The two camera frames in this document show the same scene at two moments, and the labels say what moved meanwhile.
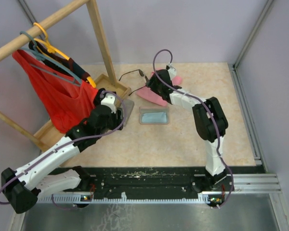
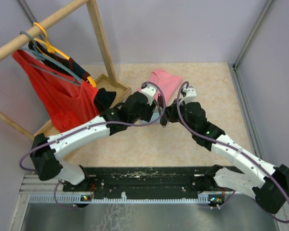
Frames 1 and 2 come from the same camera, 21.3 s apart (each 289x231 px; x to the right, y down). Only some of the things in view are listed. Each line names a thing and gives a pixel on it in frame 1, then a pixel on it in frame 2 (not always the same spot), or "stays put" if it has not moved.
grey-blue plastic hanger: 34,52 stays put
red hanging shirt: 70,103 stays put
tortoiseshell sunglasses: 142,74 → 163,118
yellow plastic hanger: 53,50 stays put
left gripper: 117,121 → 149,110
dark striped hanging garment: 70,66 stays put
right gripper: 151,84 → 171,113
